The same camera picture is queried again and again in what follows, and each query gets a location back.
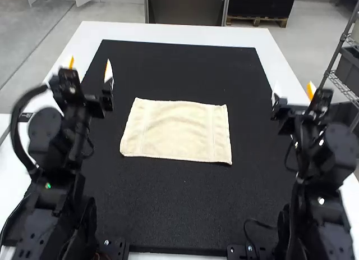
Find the metal wire shelf rack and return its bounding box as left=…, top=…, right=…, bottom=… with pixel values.
left=317, top=1, right=359, bottom=125

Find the grey storage bin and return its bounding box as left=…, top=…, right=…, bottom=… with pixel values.
left=334, top=46, right=359, bottom=84

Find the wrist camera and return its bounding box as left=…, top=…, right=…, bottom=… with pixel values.
left=307, top=88, right=334, bottom=122
left=57, top=67, right=85, bottom=107

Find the grey framed partition panel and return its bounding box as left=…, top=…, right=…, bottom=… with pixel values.
left=144, top=0, right=230, bottom=27

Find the black mat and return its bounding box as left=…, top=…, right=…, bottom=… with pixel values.
left=75, top=39, right=302, bottom=252

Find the pale towel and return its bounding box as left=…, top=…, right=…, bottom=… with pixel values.
left=119, top=97, right=233, bottom=166

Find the black cable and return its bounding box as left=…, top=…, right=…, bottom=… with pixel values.
left=10, top=84, right=54, bottom=176
left=243, top=217, right=282, bottom=245
left=284, top=142, right=300, bottom=174
left=82, top=135, right=95, bottom=158

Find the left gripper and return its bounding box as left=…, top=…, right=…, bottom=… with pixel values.
left=49, top=54, right=116, bottom=119

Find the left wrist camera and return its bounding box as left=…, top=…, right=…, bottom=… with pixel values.
left=57, top=67, right=85, bottom=107

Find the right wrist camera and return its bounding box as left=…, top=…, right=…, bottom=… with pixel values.
left=307, top=88, right=334, bottom=122

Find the wooden pallet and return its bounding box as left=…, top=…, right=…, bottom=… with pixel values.
left=225, top=14, right=289, bottom=29

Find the black sheet stack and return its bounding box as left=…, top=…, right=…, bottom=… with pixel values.
left=226, top=0, right=298, bottom=19

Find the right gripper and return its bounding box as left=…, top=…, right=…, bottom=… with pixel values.
left=270, top=80, right=315, bottom=136

